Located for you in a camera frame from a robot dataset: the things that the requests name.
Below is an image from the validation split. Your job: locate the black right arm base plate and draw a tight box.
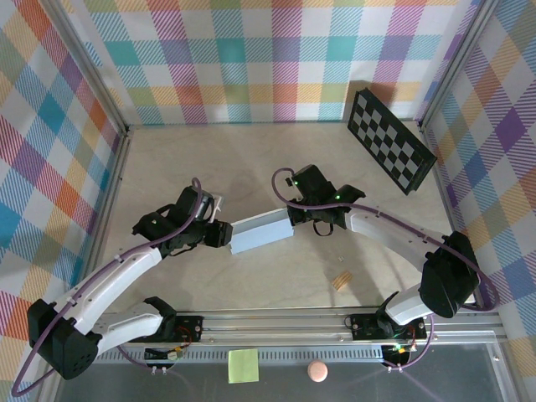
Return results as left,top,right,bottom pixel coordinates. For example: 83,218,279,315
350,312,428,341

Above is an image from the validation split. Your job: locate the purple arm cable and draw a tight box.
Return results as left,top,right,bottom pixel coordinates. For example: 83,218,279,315
271,167,502,372
10,178,206,397

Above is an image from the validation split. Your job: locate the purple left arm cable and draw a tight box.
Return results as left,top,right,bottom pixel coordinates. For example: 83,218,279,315
10,178,206,397

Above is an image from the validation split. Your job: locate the small circuit board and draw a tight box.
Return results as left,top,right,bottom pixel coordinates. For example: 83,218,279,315
383,343,415,357
144,345,185,363

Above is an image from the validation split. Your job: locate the pink round disc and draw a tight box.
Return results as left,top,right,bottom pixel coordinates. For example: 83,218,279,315
307,360,330,383

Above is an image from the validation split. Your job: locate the aluminium side rail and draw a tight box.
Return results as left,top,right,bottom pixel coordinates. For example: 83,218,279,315
79,125,133,294
420,121,478,309

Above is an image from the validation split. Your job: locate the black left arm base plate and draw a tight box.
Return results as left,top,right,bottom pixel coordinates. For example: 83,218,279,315
161,314,205,343

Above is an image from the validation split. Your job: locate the aluminium frame post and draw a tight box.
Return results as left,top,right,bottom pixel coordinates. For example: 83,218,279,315
418,0,499,126
41,0,131,135

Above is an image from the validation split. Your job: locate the black and white checkerboard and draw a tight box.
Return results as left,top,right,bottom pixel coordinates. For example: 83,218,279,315
346,87,437,196

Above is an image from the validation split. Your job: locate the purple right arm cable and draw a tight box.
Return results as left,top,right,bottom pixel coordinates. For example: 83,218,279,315
271,167,502,372

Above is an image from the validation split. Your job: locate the white paper box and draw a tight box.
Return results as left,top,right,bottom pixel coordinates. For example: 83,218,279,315
229,209,296,256

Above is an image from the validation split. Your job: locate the small wooden block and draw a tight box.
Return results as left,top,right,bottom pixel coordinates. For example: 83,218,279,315
330,271,353,291

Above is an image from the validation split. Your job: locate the perforated metal strip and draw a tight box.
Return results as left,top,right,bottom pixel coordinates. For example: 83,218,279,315
66,349,390,363

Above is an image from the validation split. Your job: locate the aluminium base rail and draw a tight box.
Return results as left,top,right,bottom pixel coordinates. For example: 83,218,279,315
45,309,503,348

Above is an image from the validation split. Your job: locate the green sticky note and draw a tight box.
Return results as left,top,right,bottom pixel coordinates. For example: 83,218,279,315
228,348,260,384

